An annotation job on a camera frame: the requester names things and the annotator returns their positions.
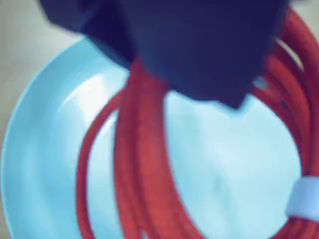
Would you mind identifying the red charging cable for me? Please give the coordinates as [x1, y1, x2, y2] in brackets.
[76, 6, 319, 239]

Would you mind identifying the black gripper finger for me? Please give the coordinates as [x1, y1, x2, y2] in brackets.
[39, 0, 140, 68]
[124, 0, 291, 110]

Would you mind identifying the green bowl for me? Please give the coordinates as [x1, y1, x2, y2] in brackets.
[0, 37, 319, 239]

